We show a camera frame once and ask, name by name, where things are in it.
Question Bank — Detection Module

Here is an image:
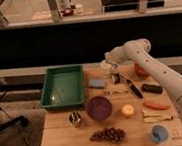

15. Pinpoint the blue paper cup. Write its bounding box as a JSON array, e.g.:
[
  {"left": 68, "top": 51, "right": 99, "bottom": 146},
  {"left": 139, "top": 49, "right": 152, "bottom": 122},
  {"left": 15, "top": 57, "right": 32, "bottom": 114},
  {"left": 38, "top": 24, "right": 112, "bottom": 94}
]
[{"left": 149, "top": 124, "right": 169, "bottom": 144}]

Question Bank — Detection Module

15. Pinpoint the silver fork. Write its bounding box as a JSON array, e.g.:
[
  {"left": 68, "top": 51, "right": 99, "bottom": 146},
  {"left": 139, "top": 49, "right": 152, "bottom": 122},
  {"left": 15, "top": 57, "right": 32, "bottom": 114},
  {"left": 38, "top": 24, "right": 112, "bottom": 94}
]
[{"left": 103, "top": 90, "right": 128, "bottom": 95}]

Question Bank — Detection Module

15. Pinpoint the purple bowl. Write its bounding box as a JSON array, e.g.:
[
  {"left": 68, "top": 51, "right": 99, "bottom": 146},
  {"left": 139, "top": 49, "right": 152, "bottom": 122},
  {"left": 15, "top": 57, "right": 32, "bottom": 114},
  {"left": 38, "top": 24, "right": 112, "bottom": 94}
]
[{"left": 85, "top": 96, "right": 113, "bottom": 122}]

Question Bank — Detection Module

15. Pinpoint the small metallic cup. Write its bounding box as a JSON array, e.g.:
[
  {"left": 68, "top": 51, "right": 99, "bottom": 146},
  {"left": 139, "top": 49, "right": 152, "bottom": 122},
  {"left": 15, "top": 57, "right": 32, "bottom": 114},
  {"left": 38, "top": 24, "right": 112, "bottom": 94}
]
[{"left": 69, "top": 112, "right": 82, "bottom": 127}]

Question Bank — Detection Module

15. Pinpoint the small black white can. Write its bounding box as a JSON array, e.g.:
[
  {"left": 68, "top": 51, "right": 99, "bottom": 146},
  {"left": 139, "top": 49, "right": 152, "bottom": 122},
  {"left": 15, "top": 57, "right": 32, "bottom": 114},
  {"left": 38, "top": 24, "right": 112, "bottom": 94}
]
[{"left": 111, "top": 73, "right": 121, "bottom": 84}]

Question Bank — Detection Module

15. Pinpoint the red bowl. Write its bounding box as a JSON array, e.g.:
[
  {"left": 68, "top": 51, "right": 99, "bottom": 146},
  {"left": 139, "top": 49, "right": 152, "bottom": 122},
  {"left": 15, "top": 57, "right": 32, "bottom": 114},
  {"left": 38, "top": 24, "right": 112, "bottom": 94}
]
[{"left": 134, "top": 64, "right": 149, "bottom": 79}]

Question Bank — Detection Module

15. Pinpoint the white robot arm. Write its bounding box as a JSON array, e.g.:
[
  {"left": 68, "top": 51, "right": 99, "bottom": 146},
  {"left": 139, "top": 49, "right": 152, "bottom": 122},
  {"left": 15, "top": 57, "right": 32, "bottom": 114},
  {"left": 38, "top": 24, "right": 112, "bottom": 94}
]
[{"left": 104, "top": 38, "right": 182, "bottom": 107}]

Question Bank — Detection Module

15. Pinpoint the yellow round fruit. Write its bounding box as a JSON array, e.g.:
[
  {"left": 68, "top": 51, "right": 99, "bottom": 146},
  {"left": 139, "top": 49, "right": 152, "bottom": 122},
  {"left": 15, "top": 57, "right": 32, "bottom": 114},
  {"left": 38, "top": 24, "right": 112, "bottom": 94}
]
[{"left": 121, "top": 104, "right": 135, "bottom": 118}]

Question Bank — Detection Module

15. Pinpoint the green plastic tray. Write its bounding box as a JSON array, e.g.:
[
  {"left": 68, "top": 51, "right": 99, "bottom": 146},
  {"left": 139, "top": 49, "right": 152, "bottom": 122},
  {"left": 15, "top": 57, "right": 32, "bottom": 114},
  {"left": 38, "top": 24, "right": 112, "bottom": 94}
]
[{"left": 41, "top": 65, "right": 85, "bottom": 110}]

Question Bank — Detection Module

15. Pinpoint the black handled knife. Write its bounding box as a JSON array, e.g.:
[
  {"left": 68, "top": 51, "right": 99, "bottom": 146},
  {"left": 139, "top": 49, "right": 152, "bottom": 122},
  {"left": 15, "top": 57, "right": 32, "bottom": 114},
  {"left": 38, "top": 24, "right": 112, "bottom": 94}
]
[{"left": 120, "top": 75, "right": 143, "bottom": 98}]

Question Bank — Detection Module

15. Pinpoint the black remote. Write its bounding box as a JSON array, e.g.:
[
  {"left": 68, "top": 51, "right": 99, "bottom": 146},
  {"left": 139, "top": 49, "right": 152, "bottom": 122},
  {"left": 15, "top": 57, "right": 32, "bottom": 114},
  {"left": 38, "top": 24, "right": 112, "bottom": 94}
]
[{"left": 142, "top": 83, "right": 163, "bottom": 94}]

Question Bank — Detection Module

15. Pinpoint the orange carrot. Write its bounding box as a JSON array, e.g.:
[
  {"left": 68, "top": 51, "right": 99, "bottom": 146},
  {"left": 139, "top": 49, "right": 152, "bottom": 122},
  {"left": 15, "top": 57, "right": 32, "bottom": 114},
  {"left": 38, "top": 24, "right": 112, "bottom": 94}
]
[{"left": 143, "top": 100, "right": 170, "bottom": 111}]

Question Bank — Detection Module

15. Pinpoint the blue towel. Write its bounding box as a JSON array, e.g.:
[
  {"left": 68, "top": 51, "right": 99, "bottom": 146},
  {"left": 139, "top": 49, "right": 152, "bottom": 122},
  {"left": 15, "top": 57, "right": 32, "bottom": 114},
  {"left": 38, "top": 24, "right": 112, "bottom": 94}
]
[{"left": 88, "top": 78, "right": 105, "bottom": 89}]

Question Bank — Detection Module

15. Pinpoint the bunch of dark grapes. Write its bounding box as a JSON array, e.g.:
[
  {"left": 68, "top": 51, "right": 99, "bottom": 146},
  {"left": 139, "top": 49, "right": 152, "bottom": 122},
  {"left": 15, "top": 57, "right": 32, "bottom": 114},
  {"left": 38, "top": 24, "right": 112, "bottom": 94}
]
[{"left": 89, "top": 127, "right": 126, "bottom": 144}]

